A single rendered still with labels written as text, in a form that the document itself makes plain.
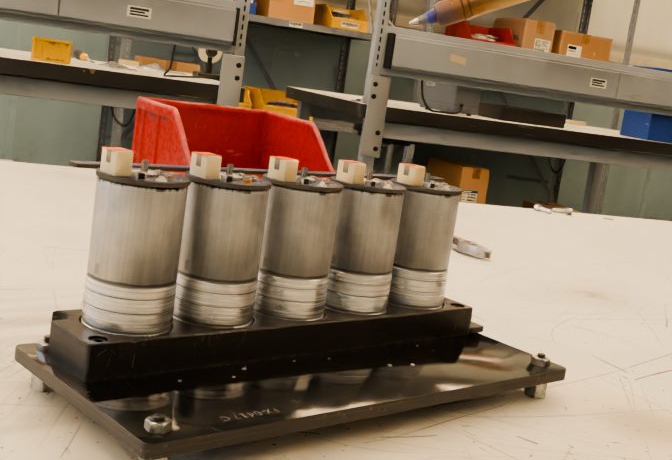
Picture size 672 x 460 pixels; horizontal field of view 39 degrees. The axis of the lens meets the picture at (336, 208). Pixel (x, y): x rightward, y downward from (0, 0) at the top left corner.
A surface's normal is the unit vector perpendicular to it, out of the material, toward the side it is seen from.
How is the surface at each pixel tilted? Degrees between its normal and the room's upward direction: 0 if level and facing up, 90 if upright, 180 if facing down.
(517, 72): 90
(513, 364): 0
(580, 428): 0
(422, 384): 0
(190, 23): 90
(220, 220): 90
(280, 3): 90
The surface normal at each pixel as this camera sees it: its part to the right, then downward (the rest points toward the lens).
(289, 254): -0.11, 0.13
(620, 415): 0.15, -0.98
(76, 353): -0.74, 0.00
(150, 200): 0.40, 0.19
